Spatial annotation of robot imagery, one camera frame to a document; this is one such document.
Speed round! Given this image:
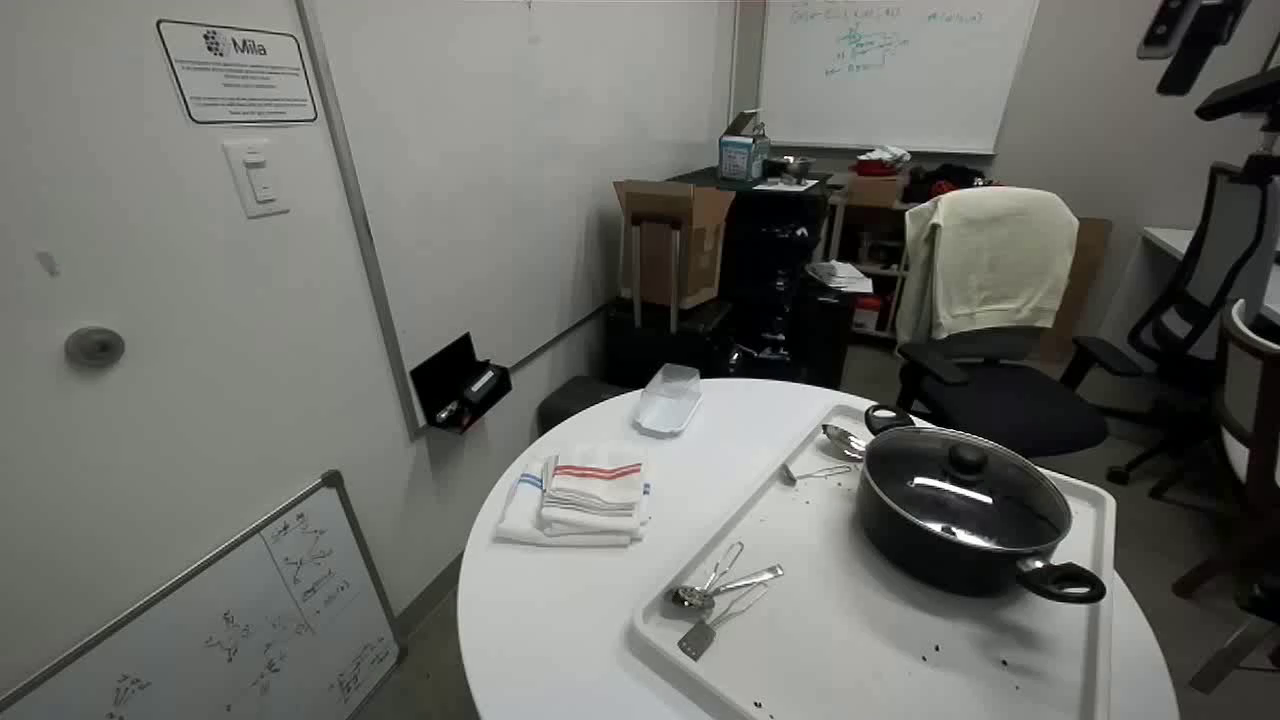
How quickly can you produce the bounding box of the small leaning whiteboard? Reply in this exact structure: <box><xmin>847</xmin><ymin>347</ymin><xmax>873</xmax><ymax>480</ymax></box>
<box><xmin>0</xmin><ymin>471</ymin><xmax>400</xmax><ymax>720</ymax></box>

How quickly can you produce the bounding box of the metal spoon on tray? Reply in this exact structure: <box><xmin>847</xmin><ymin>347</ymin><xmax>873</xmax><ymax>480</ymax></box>
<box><xmin>818</xmin><ymin>420</ymin><xmax>863</xmax><ymax>463</ymax></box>

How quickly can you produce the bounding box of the cream cloth on chair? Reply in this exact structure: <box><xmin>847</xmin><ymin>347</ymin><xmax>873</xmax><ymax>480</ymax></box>
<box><xmin>897</xmin><ymin>189</ymin><xmax>1079</xmax><ymax>343</ymax></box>

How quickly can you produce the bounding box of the wall notice sign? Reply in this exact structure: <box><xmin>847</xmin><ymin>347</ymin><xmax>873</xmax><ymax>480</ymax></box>
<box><xmin>156</xmin><ymin>19</ymin><xmax>316</xmax><ymax>124</ymax></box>

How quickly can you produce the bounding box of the round grey door stopper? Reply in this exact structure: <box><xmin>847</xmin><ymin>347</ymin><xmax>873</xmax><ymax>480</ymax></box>
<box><xmin>63</xmin><ymin>329</ymin><xmax>125</xmax><ymax>370</ymax></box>

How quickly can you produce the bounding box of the black office chair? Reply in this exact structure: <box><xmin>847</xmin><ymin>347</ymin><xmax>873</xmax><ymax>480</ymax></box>
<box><xmin>897</xmin><ymin>329</ymin><xmax>1107</xmax><ymax>456</ymax></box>

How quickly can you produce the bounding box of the folded white striped towel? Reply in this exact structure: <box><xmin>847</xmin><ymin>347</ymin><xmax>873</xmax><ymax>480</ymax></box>
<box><xmin>490</xmin><ymin>450</ymin><xmax>648</xmax><ymax>548</ymax></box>

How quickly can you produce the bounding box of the white plastic tray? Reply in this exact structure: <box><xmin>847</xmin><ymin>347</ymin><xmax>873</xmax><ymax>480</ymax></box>
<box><xmin>629</xmin><ymin>407</ymin><xmax>1116</xmax><ymax>720</ymax></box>

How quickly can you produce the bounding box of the glass pot lid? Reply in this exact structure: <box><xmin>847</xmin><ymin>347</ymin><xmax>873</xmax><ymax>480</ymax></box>
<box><xmin>863</xmin><ymin>427</ymin><xmax>1072</xmax><ymax>550</ymax></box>

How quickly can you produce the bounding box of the blue tissue box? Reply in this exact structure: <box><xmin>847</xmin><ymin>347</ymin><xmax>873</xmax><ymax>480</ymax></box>
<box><xmin>716</xmin><ymin>106</ymin><xmax>766</xmax><ymax>185</ymax></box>

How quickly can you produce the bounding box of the white light switch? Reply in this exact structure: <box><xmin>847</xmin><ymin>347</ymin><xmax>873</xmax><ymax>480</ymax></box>
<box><xmin>222</xmin><ymin>140</ymin><xmax>287</xmax><ymax>218</ymax></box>

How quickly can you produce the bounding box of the cardboard box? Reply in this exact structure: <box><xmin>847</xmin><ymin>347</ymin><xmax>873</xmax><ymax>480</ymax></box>
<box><xmin>614</xmin><ymin>180</ymin><xmax>732</xmax><ymax>310</ymax></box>

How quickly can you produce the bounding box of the mesh office chair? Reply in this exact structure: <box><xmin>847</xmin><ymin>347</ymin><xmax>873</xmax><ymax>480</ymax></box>
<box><xmin>1065</xmin><ymin>162</ymin><xmax>1272</xmax><ymax>482</ymax></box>

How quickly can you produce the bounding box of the black filing cabinet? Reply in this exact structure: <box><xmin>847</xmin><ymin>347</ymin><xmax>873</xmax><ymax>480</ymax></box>
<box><xmin>725</xmin><ymin>189</ymin><xmax>826</xmax><ymax>379</ymax></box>

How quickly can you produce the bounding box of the black cooking pot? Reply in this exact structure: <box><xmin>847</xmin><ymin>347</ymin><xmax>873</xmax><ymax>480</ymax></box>
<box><xmin>855</xmin><ymin>402</ymin><xmax>1107</xmax><ymax>604</ymax></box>

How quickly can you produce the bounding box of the wall whiteboard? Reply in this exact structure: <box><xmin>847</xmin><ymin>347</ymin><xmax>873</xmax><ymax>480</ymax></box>
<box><xmin>758</xmin><ymin>0</ymin><xmax>1041</xmax><ymax>155</ymax></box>

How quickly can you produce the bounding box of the black marker tray holder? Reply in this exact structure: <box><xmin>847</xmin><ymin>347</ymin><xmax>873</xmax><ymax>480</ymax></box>
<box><xmin>407</xmin><ymin>334</ymin><xmax>510</xmax><ymax>432</ymax></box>

